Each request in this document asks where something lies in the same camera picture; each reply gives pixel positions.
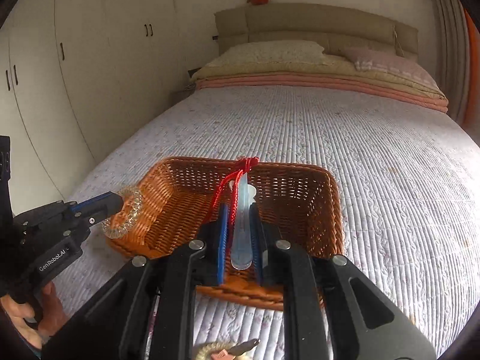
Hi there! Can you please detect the cream floral pillow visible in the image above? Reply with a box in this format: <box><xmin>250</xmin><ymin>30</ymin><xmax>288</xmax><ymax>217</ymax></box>
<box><xmin>207</xmin><ymin>39</ymin><xmax>328</xmax><ymax>68</ymax></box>

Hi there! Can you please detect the brown wicker basket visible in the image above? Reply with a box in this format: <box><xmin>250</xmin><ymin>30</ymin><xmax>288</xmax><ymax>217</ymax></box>
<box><xmin>106</xmin><ymin>157</ymin><xmax>343</xmax><ymax>311</ymax></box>

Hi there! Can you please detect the folded yellow pink blanket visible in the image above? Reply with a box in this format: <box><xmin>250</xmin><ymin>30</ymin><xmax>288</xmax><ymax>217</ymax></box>
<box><xmin>192</xmin><ymin>56</ymin><xmax>448</xmax><ymax>113</ymax></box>

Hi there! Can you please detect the person's left hand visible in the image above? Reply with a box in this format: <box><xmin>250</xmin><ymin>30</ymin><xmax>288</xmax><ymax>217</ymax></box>
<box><xmin>1</xmin><ymin>281</ymin><xmax>68</xmax><ymax>350</ymax></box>

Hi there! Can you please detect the white wardrobe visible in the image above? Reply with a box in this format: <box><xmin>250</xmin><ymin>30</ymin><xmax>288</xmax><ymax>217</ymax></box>
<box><xmin>1</xmin><ymin>0</ymin><xmax>188</xmax><ymax>214</ymax></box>

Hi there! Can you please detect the white quilted bedspread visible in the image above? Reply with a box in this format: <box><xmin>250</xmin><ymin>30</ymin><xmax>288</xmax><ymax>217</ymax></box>
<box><xmin>70</xmin><ymin>86</ymin><xmax>479</xmax><ymax>354</ymax></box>

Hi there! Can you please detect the pink pillow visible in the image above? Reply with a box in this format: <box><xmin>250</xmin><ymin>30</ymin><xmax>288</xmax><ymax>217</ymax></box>
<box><xmin>343</xmin><ymin>47</ymin><xmax>439</xmax><ymax>89</ymax></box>

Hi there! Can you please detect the clear blue hair clip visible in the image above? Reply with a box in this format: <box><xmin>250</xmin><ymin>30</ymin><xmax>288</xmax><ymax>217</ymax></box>
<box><xmin>230</xmin><ymin>174</ymin><xmax>256</xmax><ymax>271</ymax></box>

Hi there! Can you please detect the grey striped curtain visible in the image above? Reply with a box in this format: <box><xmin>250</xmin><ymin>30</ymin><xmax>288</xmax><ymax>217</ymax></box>
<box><xmin>434</xmin><ymin>0</ymin><xmax>470</xmax><ymax>125</ymax></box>

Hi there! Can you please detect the beige padded headboard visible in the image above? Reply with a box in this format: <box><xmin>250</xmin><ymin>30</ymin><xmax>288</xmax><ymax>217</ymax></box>
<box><xmin>215</xmin><ymin>3</ymin><xmax>418</xmax><ymax>62</ymax></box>

